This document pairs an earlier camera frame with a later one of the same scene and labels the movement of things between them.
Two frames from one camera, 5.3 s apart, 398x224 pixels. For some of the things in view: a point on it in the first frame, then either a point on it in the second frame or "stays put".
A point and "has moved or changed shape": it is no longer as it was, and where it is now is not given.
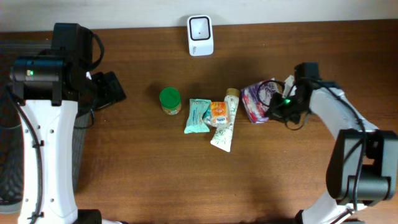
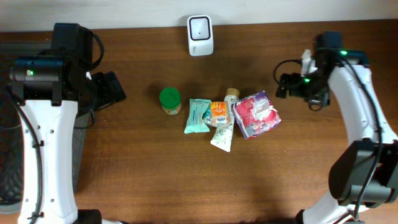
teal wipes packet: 196,122 stays put
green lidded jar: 170,100 stays put
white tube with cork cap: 222,137 stays put
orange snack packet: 219,114 stays put
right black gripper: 273,113 -> 317,98
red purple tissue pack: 256,99 has moved or changed shape
